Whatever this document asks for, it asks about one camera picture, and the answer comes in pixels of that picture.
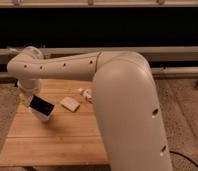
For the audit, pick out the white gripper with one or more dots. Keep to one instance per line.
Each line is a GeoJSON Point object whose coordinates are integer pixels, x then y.
{"type": "Point", "coordinates": [28, 88]}

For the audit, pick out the black eraser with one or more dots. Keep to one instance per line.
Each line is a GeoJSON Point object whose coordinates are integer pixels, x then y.
{"type": "Point", "coordinates": [41, 105]}

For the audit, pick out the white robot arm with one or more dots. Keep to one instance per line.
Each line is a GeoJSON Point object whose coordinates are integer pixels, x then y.
{"type": "Point", "coordinates": [125, 101]}

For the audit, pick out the white ceramic cup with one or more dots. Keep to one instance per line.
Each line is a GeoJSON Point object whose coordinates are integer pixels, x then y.
{"type": "Point", "coordinates": [43, 116]}

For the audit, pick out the beige rectangular block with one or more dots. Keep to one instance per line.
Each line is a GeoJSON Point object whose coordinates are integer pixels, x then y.
{"type": "Point", "coordinates": [70, 103]}

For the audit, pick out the small white object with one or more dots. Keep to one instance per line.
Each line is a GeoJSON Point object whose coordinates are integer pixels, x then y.
{"type": "Point", "coordinates": [86, 93]}

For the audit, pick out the wooden board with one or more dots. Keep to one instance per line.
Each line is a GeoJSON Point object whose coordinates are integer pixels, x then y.
{"type": "Point", "coordinates": [68, 138]}

